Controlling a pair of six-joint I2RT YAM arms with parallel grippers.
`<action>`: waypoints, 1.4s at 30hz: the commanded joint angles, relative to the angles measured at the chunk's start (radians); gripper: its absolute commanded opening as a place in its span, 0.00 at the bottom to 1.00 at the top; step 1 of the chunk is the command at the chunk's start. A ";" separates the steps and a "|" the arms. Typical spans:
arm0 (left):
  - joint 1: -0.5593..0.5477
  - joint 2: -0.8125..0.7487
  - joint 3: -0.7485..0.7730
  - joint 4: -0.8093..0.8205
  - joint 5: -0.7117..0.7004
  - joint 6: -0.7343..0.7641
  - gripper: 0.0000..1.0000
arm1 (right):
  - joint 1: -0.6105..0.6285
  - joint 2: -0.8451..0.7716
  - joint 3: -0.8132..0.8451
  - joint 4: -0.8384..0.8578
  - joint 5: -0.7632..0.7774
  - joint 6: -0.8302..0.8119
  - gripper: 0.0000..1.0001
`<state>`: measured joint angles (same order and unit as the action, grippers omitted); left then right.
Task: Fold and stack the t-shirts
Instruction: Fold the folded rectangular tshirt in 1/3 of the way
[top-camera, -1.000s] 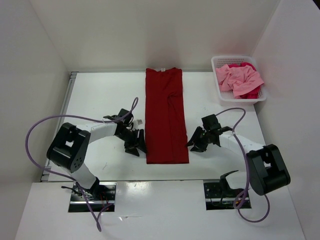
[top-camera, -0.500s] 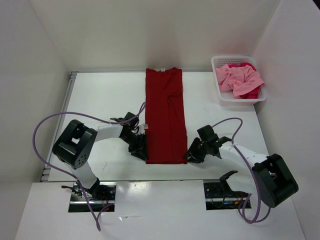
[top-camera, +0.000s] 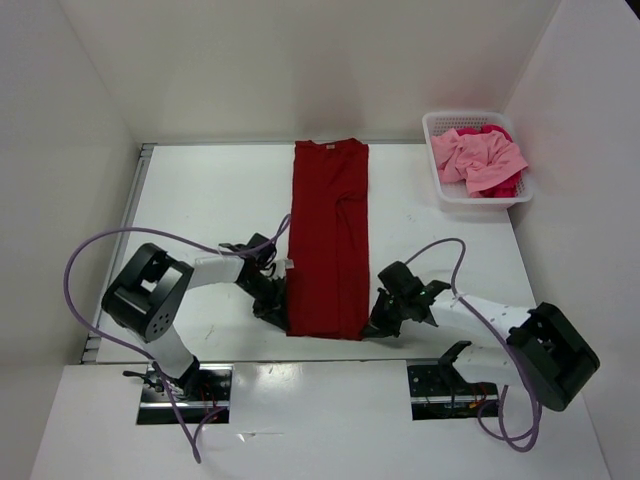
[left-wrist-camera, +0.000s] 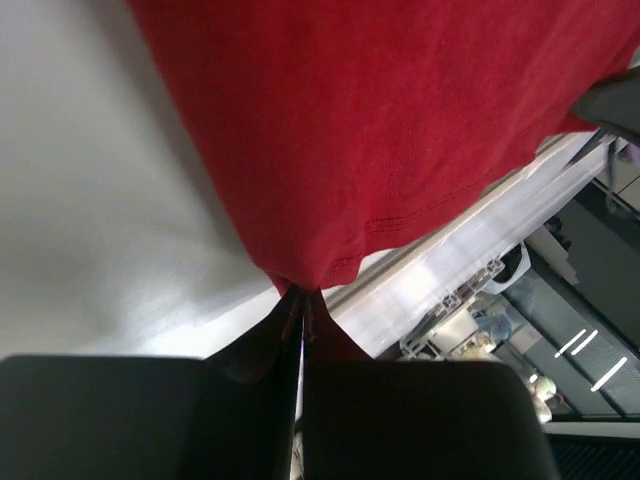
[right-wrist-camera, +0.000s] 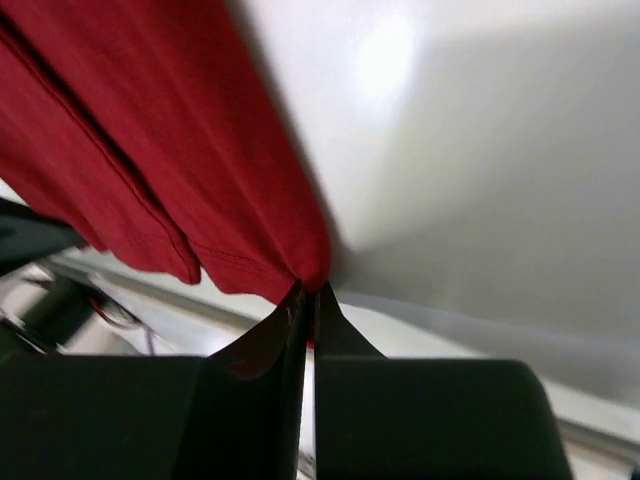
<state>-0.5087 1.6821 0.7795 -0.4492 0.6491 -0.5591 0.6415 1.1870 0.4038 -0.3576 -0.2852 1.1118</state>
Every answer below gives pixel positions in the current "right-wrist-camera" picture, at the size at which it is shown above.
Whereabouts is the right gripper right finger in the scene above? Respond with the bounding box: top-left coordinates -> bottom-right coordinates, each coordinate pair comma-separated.
313,286 -> 572,479

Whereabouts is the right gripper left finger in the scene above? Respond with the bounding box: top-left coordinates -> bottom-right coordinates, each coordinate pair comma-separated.
1,284 -> 306,479

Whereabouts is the red t-shirt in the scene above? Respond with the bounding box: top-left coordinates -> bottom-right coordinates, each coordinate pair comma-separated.
1,1 -> 331,303

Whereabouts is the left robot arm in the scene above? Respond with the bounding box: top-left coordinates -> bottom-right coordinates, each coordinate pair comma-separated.
1,199 -> 158,358

